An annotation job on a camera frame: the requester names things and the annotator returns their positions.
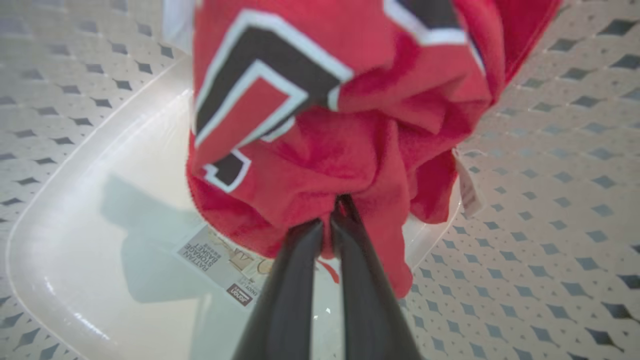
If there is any paper product label sticker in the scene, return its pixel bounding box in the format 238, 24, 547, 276
177, 224, 274, 307

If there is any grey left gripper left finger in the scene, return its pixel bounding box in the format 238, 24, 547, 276
232, 218, 325, 360

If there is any red jersey with black-white print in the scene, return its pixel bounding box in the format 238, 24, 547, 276
185, 0, 564, 300

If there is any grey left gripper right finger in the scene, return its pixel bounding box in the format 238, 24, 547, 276
329, 194, 424, 360

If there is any white fabric care label tag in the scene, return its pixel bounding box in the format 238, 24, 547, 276
452, 148, 485, 219

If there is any white perforated laundry basket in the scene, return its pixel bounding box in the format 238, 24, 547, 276
0, 0, 640, 360

